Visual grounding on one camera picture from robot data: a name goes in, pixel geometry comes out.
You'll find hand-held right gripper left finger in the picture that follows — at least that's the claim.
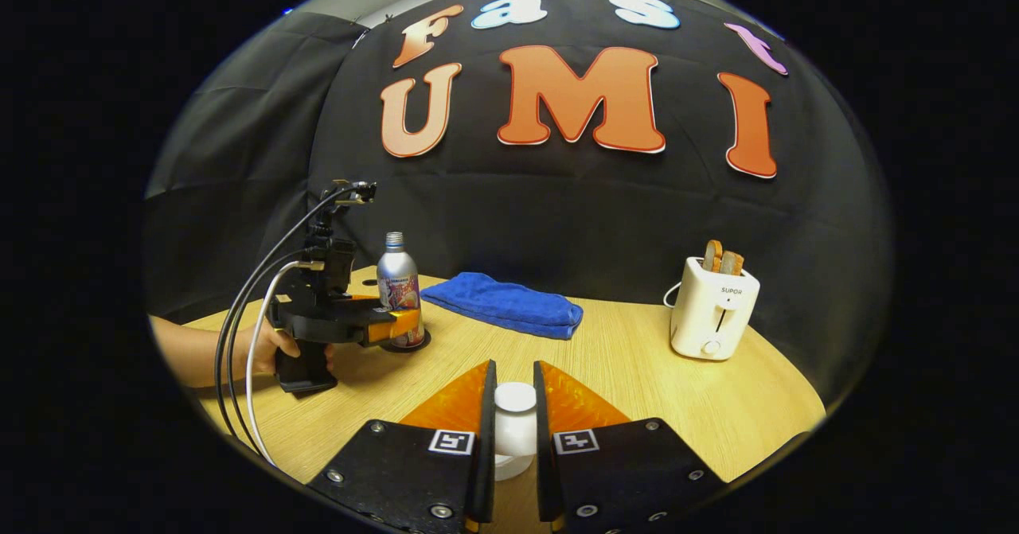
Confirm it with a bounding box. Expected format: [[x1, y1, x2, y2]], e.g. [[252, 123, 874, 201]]
[[306, 361, 498, 534]]

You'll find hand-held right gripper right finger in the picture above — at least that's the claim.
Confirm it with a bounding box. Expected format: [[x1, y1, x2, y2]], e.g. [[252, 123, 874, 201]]
[[533, 361, 727, 534]]

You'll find dark round coaster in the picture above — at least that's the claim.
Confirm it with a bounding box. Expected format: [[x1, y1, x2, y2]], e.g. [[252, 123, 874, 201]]
[[379, 329, 431, 353]]

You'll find white teacup lid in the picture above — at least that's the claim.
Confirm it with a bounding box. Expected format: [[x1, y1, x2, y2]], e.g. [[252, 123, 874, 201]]
[[494, 381, 539, 481]]

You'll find silver water bottle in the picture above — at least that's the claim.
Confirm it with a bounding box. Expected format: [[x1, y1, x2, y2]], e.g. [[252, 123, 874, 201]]
[[377, 232, 425, 349]]

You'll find blue folded towel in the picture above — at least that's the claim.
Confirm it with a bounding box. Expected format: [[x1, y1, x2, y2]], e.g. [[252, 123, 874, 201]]
[[420, 272, 584, 341]]

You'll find white toaster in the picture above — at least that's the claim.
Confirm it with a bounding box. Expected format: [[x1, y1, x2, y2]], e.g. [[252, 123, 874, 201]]
[[670, 257, 761, 361]]

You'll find black backdrop cloth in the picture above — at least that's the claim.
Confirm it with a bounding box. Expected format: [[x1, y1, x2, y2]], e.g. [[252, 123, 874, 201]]
[[143, 0, 892, 400]]

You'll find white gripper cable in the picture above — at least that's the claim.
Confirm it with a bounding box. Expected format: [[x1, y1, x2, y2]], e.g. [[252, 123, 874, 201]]
[[244, 260, 305, 469]]

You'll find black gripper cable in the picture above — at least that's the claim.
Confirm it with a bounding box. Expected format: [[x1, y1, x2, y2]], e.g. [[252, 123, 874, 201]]
[[226, 249, 307, 455], [213, 187, 355, 447]]

